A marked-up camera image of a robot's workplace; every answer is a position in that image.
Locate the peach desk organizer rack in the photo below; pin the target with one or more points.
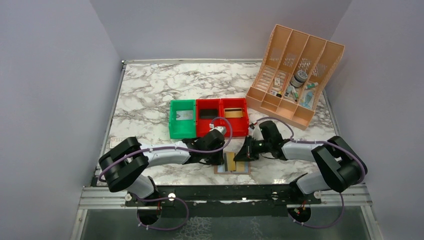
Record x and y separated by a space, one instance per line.
294 71

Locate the silver card in green bin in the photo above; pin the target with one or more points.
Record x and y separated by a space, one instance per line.
183 115

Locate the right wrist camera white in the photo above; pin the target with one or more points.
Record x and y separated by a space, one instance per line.
254 131

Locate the round jar patterned lid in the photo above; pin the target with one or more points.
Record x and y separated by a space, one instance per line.
299 78

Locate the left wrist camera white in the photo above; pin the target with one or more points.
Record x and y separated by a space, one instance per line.
221 129

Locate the green white tube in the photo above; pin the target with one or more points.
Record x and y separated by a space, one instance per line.
311 85

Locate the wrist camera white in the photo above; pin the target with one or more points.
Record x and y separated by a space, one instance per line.
221 129
254 131

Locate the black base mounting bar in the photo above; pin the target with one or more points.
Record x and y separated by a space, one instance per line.
179 201

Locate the black card in red bin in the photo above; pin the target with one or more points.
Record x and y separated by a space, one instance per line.
208 113

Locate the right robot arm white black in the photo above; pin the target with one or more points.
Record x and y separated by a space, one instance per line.
339 166

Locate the small items in organizer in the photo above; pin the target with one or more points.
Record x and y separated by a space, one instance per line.
306 100

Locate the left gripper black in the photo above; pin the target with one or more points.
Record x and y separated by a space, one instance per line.
218 160

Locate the gold card in red bin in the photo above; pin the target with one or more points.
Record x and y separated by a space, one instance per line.
233 113

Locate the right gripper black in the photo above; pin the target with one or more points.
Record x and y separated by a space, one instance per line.
246 153

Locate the white red playing card box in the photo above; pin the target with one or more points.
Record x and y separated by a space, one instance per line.
114 141

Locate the brown leather card holder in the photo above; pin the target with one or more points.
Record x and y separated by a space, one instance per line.
232 167

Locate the red double plastic bin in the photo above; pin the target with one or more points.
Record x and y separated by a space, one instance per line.
239 125

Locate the green plastic bin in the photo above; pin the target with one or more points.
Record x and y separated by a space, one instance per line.
182 129

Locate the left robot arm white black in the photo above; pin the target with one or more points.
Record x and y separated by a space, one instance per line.
123 165

